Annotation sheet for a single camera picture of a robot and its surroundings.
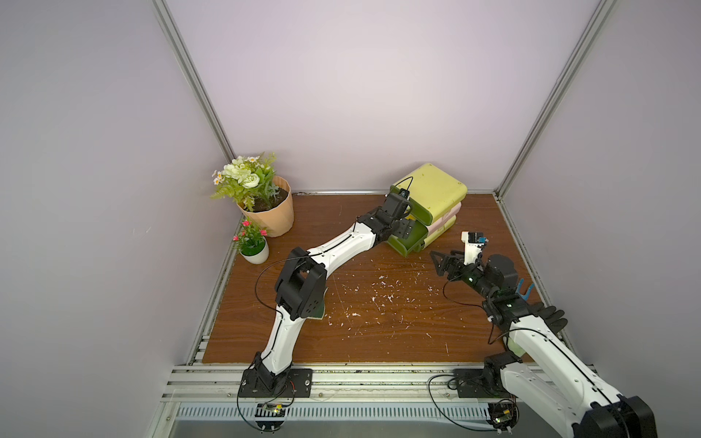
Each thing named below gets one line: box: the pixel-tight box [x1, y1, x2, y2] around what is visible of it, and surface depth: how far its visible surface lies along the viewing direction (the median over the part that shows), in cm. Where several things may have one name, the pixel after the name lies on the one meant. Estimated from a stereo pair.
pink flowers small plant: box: [232, 217, 268, 257], surface depth 94 cm
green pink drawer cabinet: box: [387, 162, 469, 258], surface depth 94 cm
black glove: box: [527, 302, 568, 334], surface depth 86 cm
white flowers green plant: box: [210, 151, 281, 213], surface depth 85 cm
